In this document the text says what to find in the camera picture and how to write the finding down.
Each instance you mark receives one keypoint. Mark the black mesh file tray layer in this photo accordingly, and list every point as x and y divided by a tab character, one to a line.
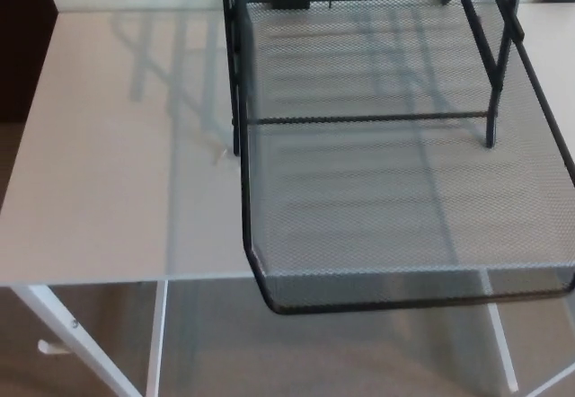
359	213

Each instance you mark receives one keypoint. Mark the dark brown cabinet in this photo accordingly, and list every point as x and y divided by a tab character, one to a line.
22	33

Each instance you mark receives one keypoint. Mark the black metal file tray frame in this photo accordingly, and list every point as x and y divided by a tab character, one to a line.
359	118

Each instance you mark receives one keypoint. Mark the white metal table leg frame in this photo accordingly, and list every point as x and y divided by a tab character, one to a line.
54	316
503	347

